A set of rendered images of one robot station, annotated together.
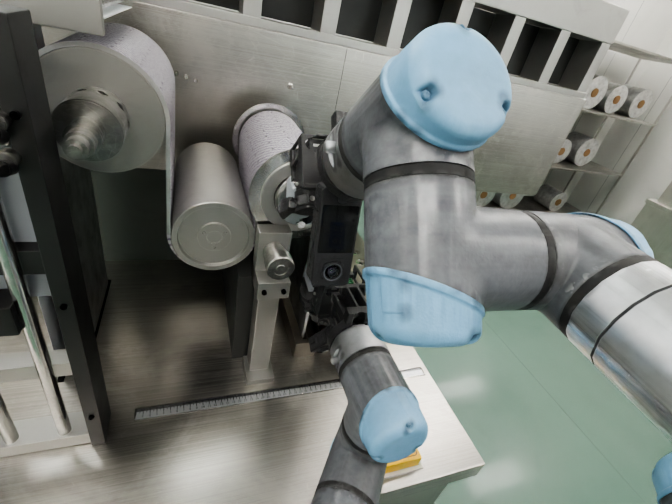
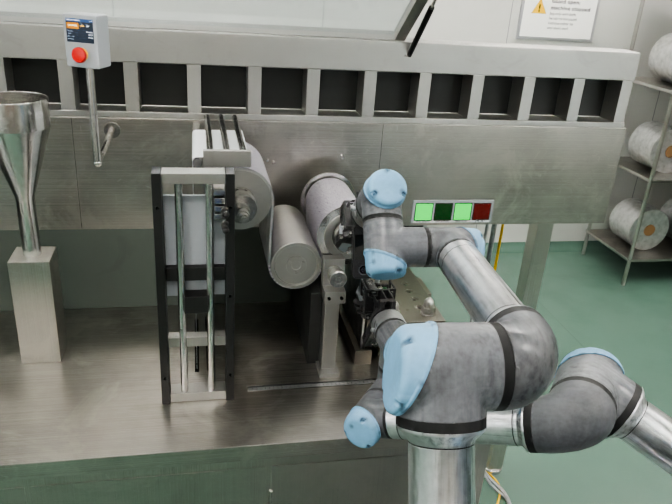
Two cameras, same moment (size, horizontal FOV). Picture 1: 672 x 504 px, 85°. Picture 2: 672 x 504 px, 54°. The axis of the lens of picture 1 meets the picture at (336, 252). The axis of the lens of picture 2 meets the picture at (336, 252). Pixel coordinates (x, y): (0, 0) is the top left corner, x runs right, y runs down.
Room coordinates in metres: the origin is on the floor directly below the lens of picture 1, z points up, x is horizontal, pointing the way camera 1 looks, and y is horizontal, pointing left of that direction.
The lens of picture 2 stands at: (-0.90, -0.22, 1.84)
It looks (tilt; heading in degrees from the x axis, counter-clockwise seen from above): 24 degrees down; 13
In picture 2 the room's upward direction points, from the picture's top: 4 degrees clockwise
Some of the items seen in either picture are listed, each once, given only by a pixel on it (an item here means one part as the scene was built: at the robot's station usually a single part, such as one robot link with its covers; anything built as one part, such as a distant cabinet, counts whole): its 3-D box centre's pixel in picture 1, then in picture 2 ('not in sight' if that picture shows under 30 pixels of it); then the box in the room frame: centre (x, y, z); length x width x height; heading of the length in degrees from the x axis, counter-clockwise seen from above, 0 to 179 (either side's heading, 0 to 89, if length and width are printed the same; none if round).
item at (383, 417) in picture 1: (381, 404); (398, 348); (0.29, -0.10, 1.11); 0.11 x 0.08 x 0.09; 26
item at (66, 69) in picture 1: (115, 91); (237, 182); (0.52, 0.36, 1.33); 0.25 x 0.14 x 0.14; 26
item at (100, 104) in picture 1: (93, 123); (241, 204); (0.38, 0.29, 1.33); 0.06 x 0.06 x 0.06; 26
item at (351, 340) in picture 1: (357, 352); (387, 327); (0.36, -0.06, 1.11); 0.08 x 0.05 x 0.08; 116
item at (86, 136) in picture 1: (81, 141); (243, 214); (0.32, 0.26, 1.33); 0.06 x 0.03 x 0.03; 26
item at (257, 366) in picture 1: (266, 312); (331, 318); (0.46, 0.09, 1.05); 0.06 x 0.05 x 0.31; 26
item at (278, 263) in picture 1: (279, 265); (337, 277); (0.42, 0.07, 1.18); 0.04 x 0.02 x 0.04; 116
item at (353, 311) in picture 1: (341, 308); (379, 306); (0.43, -0.03, 1.12); 0.12 x 0.08 x 0.09; 26
